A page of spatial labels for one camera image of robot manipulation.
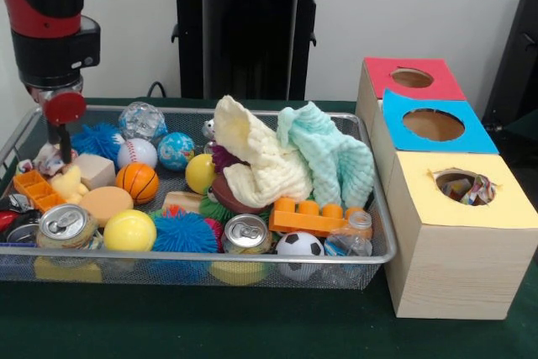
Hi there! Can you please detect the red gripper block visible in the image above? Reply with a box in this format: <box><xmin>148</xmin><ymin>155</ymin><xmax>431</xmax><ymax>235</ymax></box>
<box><xmin>26</xmin><ymin>84</ymin><xmax>88</xmax><ymax>165</ymax></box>

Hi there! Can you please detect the red white blue cloth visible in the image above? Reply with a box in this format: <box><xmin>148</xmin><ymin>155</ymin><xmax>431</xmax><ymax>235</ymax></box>
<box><xmin>17</xmin><ymin>143</ymin><xmax>79</xmax><ymax>177</ymax></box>

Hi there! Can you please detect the cream waffle cloth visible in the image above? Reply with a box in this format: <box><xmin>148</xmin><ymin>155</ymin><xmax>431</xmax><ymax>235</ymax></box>
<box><xmin>212</xmin><ymin>94</ymin><xmax>314</xmax><ymax>208</ymax></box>

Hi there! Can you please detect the light teal waffle cloth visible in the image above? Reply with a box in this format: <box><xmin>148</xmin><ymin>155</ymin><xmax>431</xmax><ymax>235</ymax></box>
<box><xmin>276</xmin><ymin>102</ymin><xmax>375</xmax><ymax>209</ymax></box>

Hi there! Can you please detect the wooden box with three holes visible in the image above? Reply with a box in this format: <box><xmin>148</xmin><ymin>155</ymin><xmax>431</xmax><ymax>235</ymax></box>
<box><xmin>355</xmin><ymin>57</ymin><xmax>538</xmax><ymax>320</ymax></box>

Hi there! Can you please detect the blue spiky rubber ball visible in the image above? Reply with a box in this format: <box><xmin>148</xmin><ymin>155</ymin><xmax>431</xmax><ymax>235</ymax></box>
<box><xmin>71</xmin><ymin>123</ymin><xmax>126</xmax><ymax>159</ymax></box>
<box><xmin>151</xmin><ymin>207</ymin><xmax>222</xmax><ymax>255</ymax></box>

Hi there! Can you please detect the white toy baseball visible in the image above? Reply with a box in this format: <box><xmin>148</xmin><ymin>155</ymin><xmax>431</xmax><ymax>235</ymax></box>
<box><xmin>117</xmin><ymin>138</ymin><xmax>159</xmax><ymax>169</ymax></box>

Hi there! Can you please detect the orange toy basketball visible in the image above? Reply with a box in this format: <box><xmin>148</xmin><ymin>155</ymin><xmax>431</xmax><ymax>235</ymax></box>
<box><xmin>114</xmin><ymin>161</ymin><xmax>161</xmax><ymax>204</ymax></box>

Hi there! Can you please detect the yellow smooth ball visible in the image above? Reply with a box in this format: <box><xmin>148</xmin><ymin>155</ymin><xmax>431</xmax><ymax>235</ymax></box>
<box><xmin>103</xmin><ymin>210</ymin><xmax>158</xmax><ymax>252</ymax></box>

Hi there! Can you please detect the blue and green globe ball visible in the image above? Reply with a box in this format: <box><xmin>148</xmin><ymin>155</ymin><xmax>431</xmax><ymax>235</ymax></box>
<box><xmin>157</xmin><ymin>131</ymin><xmax>196</xmax><ymax>172</ymax></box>

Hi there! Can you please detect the orange toy building block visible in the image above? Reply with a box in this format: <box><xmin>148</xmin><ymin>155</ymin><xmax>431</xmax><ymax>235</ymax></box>
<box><xmin>268</xmin><ymin>198</ymin><xmax>373</xmax><ymax>237</ymax></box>

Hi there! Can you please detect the black and white soccer ball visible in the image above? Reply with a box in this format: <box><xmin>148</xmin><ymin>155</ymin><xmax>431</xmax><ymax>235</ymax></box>
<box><xmin>276</xmin><ymin>230</ymin><xmax>325</xmax><ymax>281</ymax></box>

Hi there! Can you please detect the black upright panel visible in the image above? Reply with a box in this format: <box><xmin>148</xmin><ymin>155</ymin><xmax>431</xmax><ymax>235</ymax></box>
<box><xmin>483</xmin><ymin>0</ymin><xmax>538</xmax><ymax>127</ymax></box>

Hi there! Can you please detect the dark green side table cloth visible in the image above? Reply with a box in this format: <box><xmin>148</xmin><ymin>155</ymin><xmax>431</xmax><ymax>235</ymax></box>
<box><xmin>506</xmin><ymin>113</ymin><xmax>538</xmax><ymax>135</ymax></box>

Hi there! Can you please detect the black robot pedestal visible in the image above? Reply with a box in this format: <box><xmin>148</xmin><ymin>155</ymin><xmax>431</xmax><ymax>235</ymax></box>
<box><xmin>162</xmin><ymin>0</ymin><xmax>338</xmax><ymax>102</ymax></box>

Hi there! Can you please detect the shallow wire mesh bin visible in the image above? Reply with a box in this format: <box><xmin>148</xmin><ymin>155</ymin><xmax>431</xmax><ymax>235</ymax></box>
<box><xmin>0</xmin><ymin>104</ymin><xmax>398</xmax><ymax>291</ymax></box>

